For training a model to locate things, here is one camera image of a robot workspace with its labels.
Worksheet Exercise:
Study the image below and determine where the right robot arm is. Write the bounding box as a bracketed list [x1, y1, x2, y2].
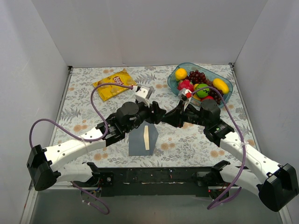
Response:
[162, 99, 299, 211]

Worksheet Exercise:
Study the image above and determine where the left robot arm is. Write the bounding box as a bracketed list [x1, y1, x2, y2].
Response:
[27, 101, 166, 191]

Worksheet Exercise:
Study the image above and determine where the red apple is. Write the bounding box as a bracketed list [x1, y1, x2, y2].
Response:
[201, 96, 214, 102]

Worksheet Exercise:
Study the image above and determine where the yellow Lays chips bag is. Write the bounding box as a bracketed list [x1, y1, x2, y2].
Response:
[93, 69, 136, 101]

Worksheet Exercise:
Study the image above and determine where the green ball fruit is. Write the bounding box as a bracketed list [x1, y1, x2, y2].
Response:
[196, 84, 210, 98]

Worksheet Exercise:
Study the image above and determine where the yellow lemon left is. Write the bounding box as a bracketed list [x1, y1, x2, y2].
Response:
[175, 68, 188, 81]

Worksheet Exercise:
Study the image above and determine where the purple grape bunch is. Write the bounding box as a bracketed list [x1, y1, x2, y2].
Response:
[186, 70, 224, 105]

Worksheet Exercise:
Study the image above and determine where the teal plastic fruit basket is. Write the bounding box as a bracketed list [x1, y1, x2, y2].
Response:
[167, 63, 233, 102]

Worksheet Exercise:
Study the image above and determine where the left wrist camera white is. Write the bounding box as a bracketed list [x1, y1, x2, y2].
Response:
[135, 86, 154, 108]

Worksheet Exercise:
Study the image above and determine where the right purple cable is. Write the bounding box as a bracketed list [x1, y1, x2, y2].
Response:
[190, 86, 247, 210]

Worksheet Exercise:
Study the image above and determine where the purple cable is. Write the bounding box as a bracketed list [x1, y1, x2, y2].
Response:
[29, 83, 141, 215]
[190, 86, 247, 210]

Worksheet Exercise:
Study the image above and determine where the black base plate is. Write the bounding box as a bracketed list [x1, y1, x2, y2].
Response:
[75, 167, 225, 197]

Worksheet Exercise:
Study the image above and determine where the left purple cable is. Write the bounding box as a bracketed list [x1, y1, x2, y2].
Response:
[29, 83, 141, 215]

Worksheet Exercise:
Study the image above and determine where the aluminium frame rail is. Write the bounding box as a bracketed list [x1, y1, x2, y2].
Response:
[29, 169, 281, 190]

